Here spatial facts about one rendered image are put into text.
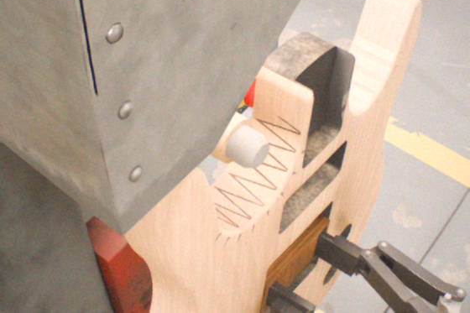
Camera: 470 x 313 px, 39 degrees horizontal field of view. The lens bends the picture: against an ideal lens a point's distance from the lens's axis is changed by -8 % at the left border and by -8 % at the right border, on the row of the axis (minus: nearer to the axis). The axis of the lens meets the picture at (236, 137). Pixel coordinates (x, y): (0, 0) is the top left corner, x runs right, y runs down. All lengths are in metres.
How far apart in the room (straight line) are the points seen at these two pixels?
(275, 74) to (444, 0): 2.36
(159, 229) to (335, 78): 0.20
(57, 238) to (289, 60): 0.65
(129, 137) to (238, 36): 0.05
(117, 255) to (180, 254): 0.76
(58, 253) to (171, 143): 0.84
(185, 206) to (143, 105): 0.17
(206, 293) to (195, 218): 0.09
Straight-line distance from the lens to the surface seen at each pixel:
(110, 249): 1.17
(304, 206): 0.57
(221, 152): 0.44
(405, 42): 0.61
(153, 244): 0.41
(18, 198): 0.94
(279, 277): 0.60
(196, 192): 0.39
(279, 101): 0.48
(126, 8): 0.19
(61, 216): 1.03
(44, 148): 0.25
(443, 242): 1.98
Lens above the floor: 1.59
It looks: 48 degrees down
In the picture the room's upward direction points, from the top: straight up
